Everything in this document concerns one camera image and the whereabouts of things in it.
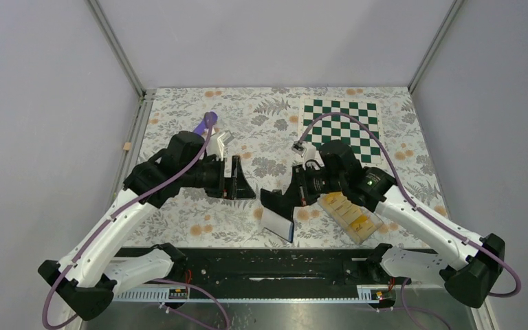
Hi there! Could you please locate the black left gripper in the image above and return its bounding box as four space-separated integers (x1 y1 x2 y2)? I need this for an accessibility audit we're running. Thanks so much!
181 155 256 199

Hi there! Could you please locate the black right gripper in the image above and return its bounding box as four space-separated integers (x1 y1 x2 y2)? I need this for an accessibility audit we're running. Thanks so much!
279 163 347 207

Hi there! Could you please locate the black leather card holder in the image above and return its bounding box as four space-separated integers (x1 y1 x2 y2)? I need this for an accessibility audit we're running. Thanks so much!
260 188 295 243

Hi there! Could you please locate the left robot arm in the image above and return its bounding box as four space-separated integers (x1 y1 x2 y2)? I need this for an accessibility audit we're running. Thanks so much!
38 131 256 320

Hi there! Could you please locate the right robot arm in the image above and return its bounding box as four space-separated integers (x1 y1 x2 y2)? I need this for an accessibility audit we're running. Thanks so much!
260 140 505 308

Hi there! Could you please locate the clear box of cards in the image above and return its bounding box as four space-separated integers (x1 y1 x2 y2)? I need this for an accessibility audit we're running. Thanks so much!
318 192 384 244

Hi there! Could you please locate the floral tablecloth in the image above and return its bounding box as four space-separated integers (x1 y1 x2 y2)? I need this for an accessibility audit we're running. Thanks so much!
126 87 447 248

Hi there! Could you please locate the purple toy microphone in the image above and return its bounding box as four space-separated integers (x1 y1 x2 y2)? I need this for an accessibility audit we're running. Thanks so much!
193 111 218 135

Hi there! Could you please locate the green white chessboard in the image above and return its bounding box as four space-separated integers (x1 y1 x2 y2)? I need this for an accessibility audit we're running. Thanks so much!
298 96 383 166

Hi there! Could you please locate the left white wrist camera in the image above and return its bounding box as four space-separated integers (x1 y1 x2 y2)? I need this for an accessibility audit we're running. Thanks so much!
206 131 234 160

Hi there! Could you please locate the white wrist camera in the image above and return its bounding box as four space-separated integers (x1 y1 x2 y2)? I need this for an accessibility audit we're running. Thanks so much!
206 131 234 160
291 141 317 168

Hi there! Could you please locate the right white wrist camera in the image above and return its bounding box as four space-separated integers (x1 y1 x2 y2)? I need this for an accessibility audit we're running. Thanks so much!
291 141 317 168

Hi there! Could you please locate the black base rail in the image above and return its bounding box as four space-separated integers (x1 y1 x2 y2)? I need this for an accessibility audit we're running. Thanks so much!
127 243 413 302

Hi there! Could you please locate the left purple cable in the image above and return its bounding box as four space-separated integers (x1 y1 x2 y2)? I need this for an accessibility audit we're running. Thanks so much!
41 113 217 330

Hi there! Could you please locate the purple cable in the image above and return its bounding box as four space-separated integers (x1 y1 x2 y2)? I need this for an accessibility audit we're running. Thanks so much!
41 113 217 330
298 112 523 299

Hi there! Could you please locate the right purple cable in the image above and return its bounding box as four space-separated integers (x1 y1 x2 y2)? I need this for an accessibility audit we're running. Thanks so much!
298 112 523 299

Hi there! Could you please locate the white slotted cable duct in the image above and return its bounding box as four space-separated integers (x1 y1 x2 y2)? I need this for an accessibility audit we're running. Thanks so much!
113 285 397 305

